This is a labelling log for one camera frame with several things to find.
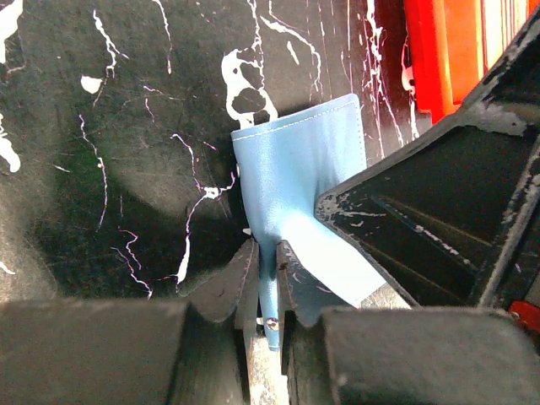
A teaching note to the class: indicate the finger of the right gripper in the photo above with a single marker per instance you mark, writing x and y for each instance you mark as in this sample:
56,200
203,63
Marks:
453,217

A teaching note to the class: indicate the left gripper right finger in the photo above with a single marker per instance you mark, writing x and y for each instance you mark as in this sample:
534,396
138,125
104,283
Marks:
332,353

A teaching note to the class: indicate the red plastic bin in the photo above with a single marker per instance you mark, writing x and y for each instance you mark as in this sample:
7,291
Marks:
445,41

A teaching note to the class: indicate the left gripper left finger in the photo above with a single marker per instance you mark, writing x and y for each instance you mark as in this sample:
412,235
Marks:
135,351

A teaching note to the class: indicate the stack of credit cards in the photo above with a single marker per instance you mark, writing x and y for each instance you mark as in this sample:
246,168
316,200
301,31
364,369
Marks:
501,21

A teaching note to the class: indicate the blue card holder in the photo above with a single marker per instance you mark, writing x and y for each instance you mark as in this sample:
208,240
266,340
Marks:
285,165

